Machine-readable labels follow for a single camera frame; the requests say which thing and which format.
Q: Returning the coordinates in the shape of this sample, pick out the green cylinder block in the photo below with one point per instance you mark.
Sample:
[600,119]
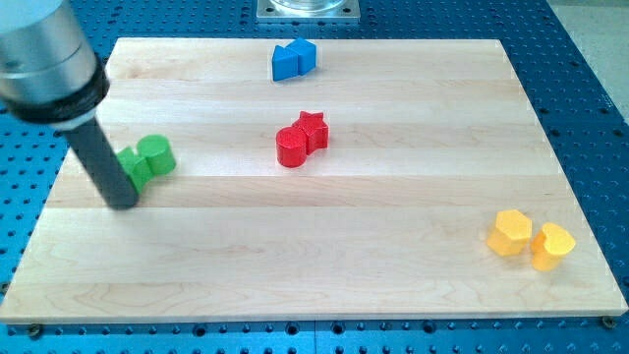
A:
[157,152]

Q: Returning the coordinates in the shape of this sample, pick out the green star block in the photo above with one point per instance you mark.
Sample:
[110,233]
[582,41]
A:
[136,167]

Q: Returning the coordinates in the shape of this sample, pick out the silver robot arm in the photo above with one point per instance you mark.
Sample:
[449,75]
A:
[49,72]

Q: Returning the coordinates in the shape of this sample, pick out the red cylinder block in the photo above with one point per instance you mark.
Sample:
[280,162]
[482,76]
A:
[291,147]

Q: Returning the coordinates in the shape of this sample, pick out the red star block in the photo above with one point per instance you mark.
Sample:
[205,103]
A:
[315,128]

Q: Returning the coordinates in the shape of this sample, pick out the light wooden board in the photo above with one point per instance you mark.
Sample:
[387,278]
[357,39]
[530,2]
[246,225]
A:
[428,140]

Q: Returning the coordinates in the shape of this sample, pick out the blue triangle block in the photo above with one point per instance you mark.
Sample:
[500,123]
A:
[284,64]

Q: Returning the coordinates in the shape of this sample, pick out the blue cube block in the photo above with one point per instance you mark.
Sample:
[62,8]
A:
[306,52]

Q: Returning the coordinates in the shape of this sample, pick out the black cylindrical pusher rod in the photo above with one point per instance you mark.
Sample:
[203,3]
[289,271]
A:
[101,164]

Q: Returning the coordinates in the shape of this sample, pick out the yellow hexagon block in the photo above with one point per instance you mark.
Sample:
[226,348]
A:
[510,232]

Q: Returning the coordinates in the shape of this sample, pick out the yellow heart block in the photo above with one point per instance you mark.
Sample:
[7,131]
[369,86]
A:
[550,246]

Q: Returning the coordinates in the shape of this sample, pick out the left front board screw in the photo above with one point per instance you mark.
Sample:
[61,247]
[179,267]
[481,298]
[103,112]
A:
[34,330]

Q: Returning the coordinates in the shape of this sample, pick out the board screw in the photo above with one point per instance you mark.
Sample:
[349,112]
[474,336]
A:
[34,330]
[608,322]

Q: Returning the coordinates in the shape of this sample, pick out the right front board screw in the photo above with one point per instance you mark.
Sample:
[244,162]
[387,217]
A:
[608,322]

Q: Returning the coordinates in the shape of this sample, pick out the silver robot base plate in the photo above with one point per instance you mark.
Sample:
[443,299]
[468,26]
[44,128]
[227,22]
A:
[308,11]

